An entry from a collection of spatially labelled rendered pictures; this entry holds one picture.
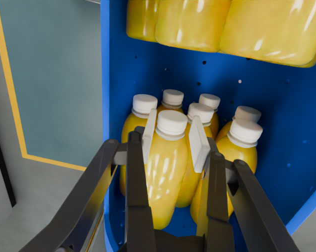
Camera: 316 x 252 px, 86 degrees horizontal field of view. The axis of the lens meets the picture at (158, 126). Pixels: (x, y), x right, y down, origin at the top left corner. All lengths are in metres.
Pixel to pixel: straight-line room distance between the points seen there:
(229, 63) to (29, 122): 1.85
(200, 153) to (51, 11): 1.49
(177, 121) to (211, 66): 0.19
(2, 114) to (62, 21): 1.07
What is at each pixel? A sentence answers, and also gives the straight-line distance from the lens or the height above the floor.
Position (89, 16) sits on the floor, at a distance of 1.44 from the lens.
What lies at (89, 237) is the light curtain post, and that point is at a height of 0.88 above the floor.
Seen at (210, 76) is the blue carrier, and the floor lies 0.96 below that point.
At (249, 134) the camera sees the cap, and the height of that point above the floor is 1.12.
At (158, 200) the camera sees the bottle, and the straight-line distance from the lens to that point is 0.27.
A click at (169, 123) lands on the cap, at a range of 0.20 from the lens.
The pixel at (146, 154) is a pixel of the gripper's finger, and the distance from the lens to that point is 0.16.
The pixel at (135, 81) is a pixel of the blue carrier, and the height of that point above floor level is 1.03.
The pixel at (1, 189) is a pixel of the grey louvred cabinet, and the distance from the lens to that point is 2.62.
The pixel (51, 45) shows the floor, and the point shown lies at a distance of 1.59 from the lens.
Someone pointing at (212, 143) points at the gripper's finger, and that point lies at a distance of 0.18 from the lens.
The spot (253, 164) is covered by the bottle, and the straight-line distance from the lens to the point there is 0.27.
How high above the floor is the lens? 1.32
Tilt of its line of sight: 62 degrees down
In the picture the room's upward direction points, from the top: 170 degrees counter-clockwise
